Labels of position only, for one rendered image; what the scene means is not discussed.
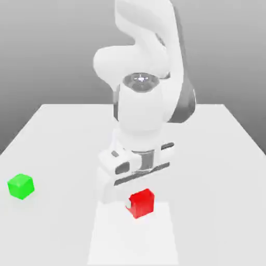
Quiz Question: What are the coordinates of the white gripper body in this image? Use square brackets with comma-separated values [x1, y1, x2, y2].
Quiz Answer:
[103, 161, 175, 201]

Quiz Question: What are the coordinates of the small green cube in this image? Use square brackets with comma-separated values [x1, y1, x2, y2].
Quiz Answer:
[7, 173, 35, 201]

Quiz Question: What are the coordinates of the small red cube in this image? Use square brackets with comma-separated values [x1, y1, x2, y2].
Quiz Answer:
[125, 188, 155, 219]

